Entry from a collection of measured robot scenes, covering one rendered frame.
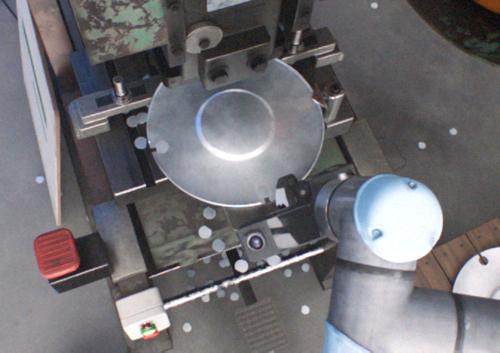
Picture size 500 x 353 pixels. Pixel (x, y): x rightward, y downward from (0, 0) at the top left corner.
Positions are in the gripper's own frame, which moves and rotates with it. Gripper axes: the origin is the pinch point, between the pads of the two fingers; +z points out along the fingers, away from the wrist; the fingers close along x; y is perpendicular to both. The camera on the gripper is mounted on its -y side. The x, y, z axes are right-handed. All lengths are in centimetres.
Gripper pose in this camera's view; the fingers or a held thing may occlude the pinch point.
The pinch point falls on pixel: (279, 205)
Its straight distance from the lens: 88.9
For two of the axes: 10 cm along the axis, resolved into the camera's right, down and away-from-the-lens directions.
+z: -2.2, 0.1, 9.8
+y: 9.1, -3.6, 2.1
